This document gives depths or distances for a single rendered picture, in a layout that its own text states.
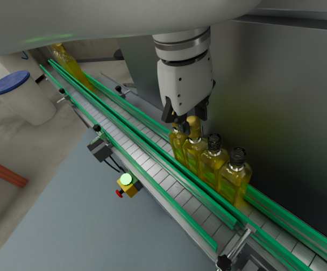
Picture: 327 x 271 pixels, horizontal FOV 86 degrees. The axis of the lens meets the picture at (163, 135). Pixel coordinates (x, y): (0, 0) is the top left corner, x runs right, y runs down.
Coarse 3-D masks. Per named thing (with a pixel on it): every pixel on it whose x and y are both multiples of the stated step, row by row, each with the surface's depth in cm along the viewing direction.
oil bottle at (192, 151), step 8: (184, 144) 46; (192, 144) 44; (200, 144) 44; (184, 152) 48; (192, 152) 44; (200, 152) 44; (192, 160) 48; (192, 168) 52; (200, 168) 49; (200, 176) 53
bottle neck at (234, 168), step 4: (232, 148) 35; (236, 148) 35; (240, 148) 35; (232, 152) 34; (236, 152) 36; (240, 152) 35; (244, 152) 34; (232, 156) 34; (236, 156) 34; (240, 156) 36; (244, 156) 33; (232, 160) 35; (236, 160) 34; (240, 160) 34; (244, 160) 34; (232, 164) 36; (236, 164) 35; (240, 164) 35; (232, 168) 37; (236, 168) 36; (240, 168) 36
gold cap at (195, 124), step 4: (192, 116) 40; (196, 116) 40; (188, 120) 40; (192, 120) 40; (196, 120) 39; (192, 124) 39; (196, 124) 39; (200, 124) 40; (192, 128) 39; (196, 128) 39; (200, 128) 40; (192, 132) 40; (196, 132) 40; (200, 132) 41; (188, 136) 42; (192, 136) 41; (196, 136) 41
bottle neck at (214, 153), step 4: (208, 136) 38; (212, 136) 39; (216, 136) 38; (220, 136) 38; (208, 140) 38; (212, 140) 40; (216, 140) 40; (220, 140) 37; (208, 144) 39; (212, 144) 37; (216, 144) 37; (220, 144) 38; (208, 148) 40; (212, 148) 38; (216, 148) 38; (220, 148) 39; (208, 152) 41; (212, 152) 40; (216, 152) 39; (220, 152) 40
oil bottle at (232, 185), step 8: (224, 168) 39; (248, 168) 37; (224, 176) 39; (232, 176) 37; (240, 176) 37; (248, 176) 38; (224, 184) 42; (232, 184) 39; (240, 184) 37; (224, 192) 45; (232, 192) 41; (240, 192) 42; (232, 200) 44; (240, 200) 49
